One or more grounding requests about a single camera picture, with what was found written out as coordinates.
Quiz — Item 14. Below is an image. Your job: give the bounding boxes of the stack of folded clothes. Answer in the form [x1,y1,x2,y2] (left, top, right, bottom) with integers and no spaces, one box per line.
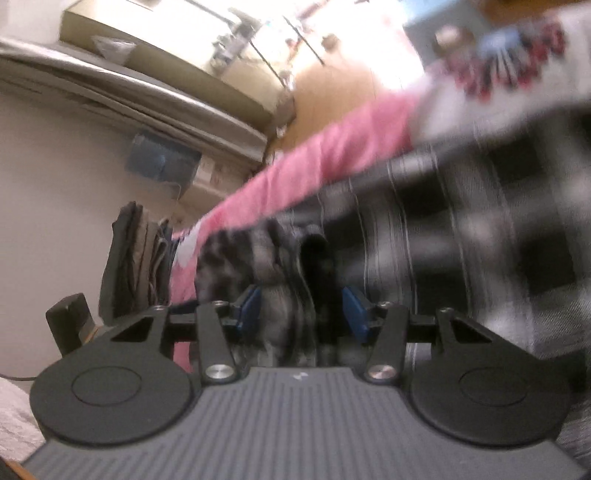
[99,200,178,324]

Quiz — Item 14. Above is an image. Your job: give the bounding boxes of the black white plaid pants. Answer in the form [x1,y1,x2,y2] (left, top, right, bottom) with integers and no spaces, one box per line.
[194,106,591,370]

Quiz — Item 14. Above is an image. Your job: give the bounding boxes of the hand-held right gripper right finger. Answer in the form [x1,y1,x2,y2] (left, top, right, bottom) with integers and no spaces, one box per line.
[342,286,498,385]

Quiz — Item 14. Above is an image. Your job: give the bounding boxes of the pink floral blanket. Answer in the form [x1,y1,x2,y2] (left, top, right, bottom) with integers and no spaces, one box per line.
[168,9,591,370]

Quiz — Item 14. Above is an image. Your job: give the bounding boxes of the blue water jug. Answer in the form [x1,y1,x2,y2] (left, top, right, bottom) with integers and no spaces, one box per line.
[127,131,201,197]

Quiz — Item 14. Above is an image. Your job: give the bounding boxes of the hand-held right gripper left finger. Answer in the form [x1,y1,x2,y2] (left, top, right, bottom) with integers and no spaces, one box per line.
[110,286,262,385]

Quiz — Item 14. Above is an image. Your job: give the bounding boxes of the grey curtain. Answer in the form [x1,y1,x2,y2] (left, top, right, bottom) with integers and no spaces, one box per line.
[0,39,269,162]

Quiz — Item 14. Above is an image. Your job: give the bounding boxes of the white cardboard box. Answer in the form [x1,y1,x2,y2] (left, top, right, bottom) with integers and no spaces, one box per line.
[180,154,259,199]

